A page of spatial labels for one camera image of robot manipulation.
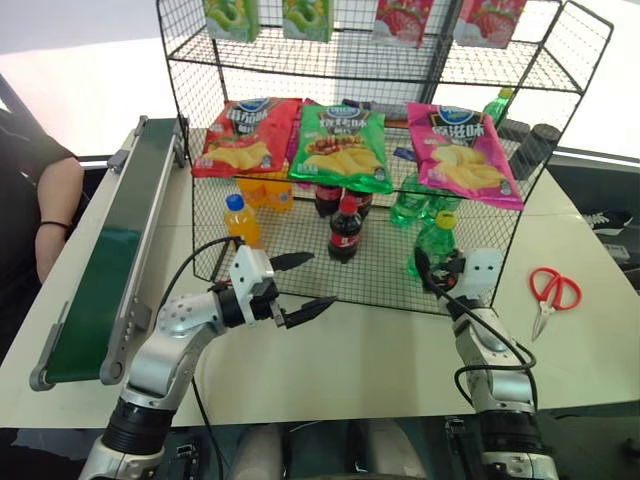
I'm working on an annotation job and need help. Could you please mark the green hanging snack packets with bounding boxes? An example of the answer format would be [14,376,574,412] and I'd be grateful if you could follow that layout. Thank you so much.
[202,0,262,43]

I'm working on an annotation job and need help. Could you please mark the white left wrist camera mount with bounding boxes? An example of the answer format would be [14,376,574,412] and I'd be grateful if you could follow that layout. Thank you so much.
[228,244,277,327]

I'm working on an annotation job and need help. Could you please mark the black printed box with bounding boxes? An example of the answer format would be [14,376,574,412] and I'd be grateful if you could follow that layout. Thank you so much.
[581,209,640,292]

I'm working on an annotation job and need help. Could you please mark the green drink carton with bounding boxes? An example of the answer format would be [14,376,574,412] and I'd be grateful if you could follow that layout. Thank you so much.
[281,0,335,44]

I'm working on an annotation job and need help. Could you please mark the red strawberry drink carton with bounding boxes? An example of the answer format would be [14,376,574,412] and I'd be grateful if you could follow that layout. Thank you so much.
[372,0,434,50]

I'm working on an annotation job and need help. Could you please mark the black wire shelf rack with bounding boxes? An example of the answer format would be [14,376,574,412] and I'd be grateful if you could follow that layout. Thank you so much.
[155,0,615,317]

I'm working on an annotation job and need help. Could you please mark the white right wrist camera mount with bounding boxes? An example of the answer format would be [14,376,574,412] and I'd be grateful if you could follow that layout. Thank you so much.
[460,247,504,302]

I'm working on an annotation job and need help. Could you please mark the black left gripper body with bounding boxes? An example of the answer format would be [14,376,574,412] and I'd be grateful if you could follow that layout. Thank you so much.
[249,277,290,330]

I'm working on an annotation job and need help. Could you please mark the red potato chips bag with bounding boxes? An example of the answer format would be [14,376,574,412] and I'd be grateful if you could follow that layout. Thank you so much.
[191,96,303,180]

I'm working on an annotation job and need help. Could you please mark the green conveyor belt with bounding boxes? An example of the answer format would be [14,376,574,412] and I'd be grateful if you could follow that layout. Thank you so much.
[29,115,191,392]

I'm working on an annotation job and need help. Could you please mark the green soda bottle yellow cap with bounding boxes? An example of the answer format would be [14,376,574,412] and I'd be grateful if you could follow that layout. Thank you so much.
[406,210,460,279]

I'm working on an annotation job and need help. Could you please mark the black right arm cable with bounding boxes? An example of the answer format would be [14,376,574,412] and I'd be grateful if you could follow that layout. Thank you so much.
[413,246,540,407]

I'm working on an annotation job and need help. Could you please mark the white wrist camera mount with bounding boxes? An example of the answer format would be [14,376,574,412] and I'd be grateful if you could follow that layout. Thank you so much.
[228,244,277,327]
[460,247,504,302]

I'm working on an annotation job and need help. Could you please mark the pink potato chips bag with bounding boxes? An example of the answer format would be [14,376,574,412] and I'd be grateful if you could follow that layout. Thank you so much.
[405,101,526,212]

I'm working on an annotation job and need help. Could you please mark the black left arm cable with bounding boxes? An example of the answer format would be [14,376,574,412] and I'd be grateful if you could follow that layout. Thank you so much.
[156,236,247,317]

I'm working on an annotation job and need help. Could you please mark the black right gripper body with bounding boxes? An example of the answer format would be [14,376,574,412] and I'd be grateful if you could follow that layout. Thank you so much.
[429,251,469,294]

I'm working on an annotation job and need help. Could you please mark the cola bottle red cap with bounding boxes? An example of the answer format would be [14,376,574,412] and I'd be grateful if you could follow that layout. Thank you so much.
[326,195,364,264]

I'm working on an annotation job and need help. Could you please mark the red hanging snack packets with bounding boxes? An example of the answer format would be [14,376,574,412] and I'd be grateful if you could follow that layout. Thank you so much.
[451,0,527,50]

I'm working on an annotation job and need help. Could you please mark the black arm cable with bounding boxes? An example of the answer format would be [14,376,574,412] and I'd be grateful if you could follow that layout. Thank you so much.
[413,246,540,407]
[156,236,247,317]

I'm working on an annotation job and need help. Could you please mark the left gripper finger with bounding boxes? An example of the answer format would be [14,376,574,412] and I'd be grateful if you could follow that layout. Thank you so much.
[269,251,316,274]
[283,295,339,330]

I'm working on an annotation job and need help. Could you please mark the person in black shirt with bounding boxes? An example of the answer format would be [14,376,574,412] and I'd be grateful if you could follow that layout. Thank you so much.
[0,106,77,354]

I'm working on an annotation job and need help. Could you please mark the green potato chips bag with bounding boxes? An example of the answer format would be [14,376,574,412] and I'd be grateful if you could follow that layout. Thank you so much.
[288,103,397,196]

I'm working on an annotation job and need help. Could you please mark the orange soda bottle blue cap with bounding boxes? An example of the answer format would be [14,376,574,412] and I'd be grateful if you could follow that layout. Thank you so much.
[224,194,264,250]

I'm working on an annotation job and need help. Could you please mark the red handled scissors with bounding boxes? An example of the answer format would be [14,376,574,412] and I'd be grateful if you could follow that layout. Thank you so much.
[528,266,584,343]

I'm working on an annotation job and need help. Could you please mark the black cylindrical container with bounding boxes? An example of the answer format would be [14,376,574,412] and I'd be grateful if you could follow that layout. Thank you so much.
[519,123,562,182]
[508,120,533,174]

